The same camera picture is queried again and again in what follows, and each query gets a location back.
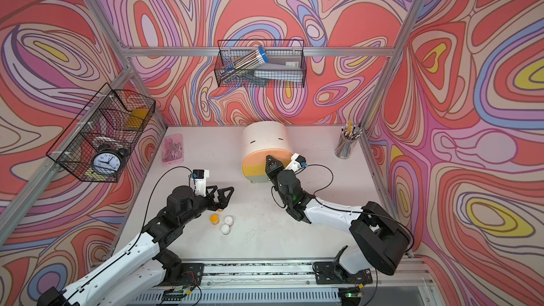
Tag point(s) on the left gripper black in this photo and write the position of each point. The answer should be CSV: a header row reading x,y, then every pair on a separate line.
x,y
222,203

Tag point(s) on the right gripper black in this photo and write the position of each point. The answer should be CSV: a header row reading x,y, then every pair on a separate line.
x,y
271,170

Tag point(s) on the peach top drawer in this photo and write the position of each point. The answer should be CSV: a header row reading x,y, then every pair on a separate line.
x,y
258,158

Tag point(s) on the orange paint can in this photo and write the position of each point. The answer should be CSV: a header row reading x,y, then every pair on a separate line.
x,y
215,219

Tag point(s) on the yellow drawer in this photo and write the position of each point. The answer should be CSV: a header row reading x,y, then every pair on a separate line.
x,y
254,170

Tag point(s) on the white round drawer cabinet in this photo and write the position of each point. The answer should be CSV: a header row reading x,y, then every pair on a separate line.
x,y
262,136

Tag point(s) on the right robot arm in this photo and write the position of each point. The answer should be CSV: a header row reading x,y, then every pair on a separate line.
x,y
382,241

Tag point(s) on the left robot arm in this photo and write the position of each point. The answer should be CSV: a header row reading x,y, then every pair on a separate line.
x,y
145,261

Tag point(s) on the white paint can right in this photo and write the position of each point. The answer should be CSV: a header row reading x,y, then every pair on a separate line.
x,y
229,220

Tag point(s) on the white paint can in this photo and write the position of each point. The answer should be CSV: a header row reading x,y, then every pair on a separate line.
x,y
229,220
225,229

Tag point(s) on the white paint can lower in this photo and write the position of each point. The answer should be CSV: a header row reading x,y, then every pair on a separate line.
x,y
225,229

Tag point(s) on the pink plastic tray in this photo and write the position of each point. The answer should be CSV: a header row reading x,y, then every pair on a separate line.
x,y
172,149

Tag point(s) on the clear cup of brushes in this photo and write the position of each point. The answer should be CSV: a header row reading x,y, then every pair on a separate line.
x,y
350,134

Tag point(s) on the white box in basket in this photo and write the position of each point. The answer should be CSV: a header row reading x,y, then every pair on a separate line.
x,y
289,72

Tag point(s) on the green circuit board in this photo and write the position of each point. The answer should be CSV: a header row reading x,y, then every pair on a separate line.
x,y
174,295

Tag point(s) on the tube of pencils blue cap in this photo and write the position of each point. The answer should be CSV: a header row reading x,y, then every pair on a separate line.
x,y
235,67

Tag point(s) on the black alarm clock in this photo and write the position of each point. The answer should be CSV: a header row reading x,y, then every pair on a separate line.
x,y
109,161

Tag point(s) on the yellow object in basket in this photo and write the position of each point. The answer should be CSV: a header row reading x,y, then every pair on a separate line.
x,y
136,119

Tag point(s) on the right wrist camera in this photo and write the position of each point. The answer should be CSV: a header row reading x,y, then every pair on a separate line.
x,y
297,163

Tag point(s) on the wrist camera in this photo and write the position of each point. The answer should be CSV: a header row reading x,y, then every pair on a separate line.
x,y
199,178
297,163

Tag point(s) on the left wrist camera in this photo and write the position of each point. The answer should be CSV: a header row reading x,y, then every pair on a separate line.
x,y
199,178

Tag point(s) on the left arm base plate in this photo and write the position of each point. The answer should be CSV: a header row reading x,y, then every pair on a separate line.
x,y
184,274

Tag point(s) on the black wire basket back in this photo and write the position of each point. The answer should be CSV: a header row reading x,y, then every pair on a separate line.
x,y
278,51

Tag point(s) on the black wire basket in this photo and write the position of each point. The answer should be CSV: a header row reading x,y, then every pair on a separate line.
x,y
278,51
101,121

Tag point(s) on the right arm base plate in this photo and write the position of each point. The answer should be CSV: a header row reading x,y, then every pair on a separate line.
x,y
331,273

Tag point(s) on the black wire basket left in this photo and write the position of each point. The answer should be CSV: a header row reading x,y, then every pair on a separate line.
x,y
101,121

